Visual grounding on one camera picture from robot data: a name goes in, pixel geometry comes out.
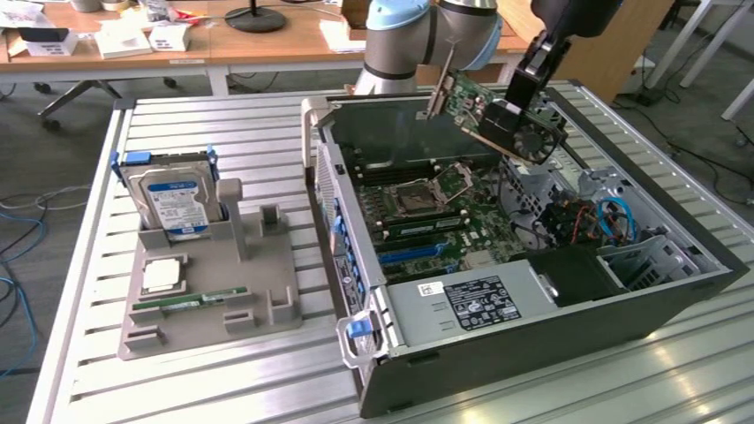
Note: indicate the black open PC case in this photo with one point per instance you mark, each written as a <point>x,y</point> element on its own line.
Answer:
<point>530,353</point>

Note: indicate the open white cardboard box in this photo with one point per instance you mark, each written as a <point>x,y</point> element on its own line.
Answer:
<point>123,42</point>

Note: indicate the CPU socket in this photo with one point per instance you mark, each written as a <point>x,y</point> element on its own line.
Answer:
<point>416,199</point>

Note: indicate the white table leg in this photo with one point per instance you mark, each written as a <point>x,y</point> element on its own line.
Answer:
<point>740,99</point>

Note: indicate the black RAM slot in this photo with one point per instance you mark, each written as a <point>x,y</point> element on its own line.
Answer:
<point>396,177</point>
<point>389,167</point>
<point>409,235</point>

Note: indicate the roll of tape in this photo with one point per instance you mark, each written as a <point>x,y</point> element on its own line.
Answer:
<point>114,5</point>

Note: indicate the metal disk bay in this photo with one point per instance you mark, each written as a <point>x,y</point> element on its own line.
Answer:
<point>648,265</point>

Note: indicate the metal socket cover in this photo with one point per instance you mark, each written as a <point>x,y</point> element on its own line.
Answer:
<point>454,181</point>

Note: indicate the blue PCIe expansion slot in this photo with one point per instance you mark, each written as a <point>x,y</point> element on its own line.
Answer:
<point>406,264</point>
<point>413,252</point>

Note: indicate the white table frame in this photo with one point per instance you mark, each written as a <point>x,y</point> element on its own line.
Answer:
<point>691,31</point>

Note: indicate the grey printed parts rack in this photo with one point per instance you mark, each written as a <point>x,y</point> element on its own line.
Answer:
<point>206,269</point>

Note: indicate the black rear panel latch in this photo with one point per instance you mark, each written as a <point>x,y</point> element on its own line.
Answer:
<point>340,169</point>

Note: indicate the white box with black top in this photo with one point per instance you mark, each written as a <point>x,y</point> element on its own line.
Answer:
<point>50,42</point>

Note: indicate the wooden cabinet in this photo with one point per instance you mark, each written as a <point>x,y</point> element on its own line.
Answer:
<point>601,66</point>

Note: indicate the graphics card with black cooler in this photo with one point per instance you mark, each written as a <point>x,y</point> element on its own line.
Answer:
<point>501,128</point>

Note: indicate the black round lamp base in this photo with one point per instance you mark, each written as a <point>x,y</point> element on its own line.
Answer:
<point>257,22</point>

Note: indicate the white socket box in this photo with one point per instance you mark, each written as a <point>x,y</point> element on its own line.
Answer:
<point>644,66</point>

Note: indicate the blue case latch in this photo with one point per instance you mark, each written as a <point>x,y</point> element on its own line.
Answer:
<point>358,329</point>

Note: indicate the grey cup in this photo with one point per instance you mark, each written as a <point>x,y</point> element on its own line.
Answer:
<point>86,5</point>

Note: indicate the black floor power strip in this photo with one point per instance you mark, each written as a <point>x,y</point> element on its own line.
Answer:
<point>645,98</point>

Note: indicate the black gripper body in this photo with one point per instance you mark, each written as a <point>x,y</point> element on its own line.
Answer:
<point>580,17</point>

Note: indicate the green motherboard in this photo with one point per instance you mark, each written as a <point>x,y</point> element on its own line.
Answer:
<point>484,229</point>

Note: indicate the wooden office desk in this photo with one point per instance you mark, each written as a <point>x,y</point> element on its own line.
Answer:
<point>265,48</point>

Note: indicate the grey power supply unit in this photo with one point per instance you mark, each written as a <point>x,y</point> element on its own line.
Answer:
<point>425,309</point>

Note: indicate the hard disk with blue caddy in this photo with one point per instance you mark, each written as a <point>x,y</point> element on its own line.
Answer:
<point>171,199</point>

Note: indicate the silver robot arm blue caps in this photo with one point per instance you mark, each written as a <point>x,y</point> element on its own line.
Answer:
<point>401,44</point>

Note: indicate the green RAM stick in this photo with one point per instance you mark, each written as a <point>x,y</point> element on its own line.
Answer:
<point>425,225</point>
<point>194,299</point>

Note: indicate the black chair base with casters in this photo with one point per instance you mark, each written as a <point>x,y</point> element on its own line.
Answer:
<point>77,95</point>

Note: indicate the silver CPU chip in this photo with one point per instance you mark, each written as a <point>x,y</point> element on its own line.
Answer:
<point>162,276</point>

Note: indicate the stack of white papers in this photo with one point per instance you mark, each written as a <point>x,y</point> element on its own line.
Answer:
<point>342,37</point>

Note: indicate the small white labelled box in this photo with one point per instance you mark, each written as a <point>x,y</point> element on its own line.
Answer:
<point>170,39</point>

